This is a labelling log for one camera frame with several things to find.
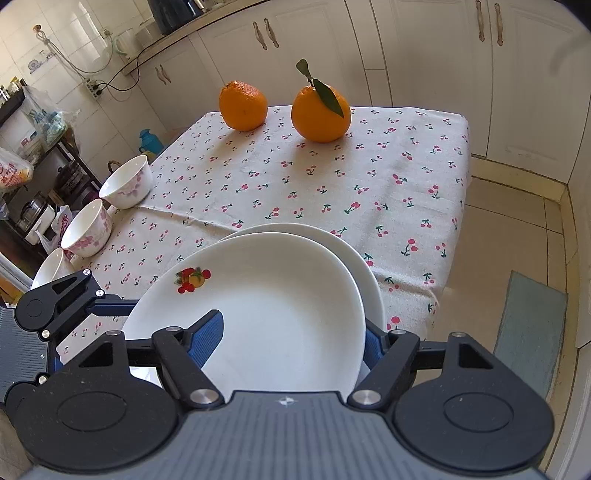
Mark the plastic bag red print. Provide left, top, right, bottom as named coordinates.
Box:
left=0, top=148, right=36, bottom=193

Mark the white bag red print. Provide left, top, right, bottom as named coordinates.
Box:
left=44, top=205, right=75, bottom=253

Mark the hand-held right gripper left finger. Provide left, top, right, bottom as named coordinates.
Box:
left=78, top=310, right=225, bottom=410

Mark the silver cooking pot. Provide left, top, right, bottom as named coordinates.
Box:
left=16, top=191, right=56, bottom=232

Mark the cherry print tablecloth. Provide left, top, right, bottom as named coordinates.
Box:
left=55, top=105, right=472, bottom=370

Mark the white electric kettle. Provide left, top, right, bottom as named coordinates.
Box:
left=115, top=28, right=139, bottom=60

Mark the large white plate fruit print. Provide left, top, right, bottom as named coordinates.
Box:
left=219, top=223, right=386, bottom=370
left=121, top=233, right=366, bottom=394

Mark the orange without leaf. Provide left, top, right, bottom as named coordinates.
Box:
left=219, top=80, right=269, bottom=131

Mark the black air fryer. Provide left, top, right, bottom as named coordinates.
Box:
left=148, top=0, right=211, bottom=36

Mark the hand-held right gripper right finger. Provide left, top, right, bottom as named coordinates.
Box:
left=348, top=320, right=498, bottom=412

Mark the white bowl pink floral print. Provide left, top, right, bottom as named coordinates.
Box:
left=31, top=248, right=66, bottom=291
left=61, top=199, right=113, bottom=258
left=99, top=155, right=153, bottom=210

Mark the white countertop appliance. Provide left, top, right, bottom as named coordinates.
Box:
left=136, top=18, right=163, bottom=47

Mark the dark cooking pot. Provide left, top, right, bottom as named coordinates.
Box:
left=55, top=164, right=86, bottom=195

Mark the kitchen countertop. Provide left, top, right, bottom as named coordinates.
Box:
left=122, top=0, right=262, bottom=77

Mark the orange with green leaves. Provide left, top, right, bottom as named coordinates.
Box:
left=291, top=58, right=352, bottom=143

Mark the clear plastic bag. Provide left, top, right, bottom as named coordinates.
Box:
left=21, top=85, right=70, bottom=144

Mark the dark metal storage rack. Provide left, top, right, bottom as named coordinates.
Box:
left=0, top=88, right=100, bottom=241

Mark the blue thermos jug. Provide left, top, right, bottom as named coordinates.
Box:
left=139, top=129, right=165, bottom=156

